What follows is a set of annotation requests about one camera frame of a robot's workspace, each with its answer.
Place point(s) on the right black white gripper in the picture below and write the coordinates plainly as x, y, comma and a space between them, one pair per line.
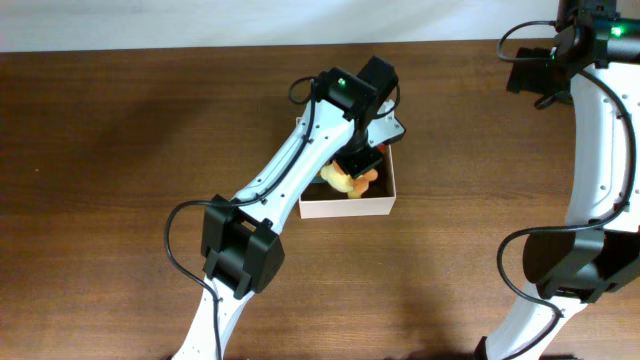
528, 79

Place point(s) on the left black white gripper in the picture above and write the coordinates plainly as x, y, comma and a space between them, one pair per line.
359, 164

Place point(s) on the yellow plush duck toy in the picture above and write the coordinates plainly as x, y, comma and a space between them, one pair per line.
353, 187

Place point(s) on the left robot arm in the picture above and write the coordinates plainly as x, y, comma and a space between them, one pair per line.
348, 119

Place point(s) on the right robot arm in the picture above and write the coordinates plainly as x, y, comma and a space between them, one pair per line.
596, 250

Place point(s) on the white cardboard box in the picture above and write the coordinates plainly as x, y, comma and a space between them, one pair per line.
320, 200

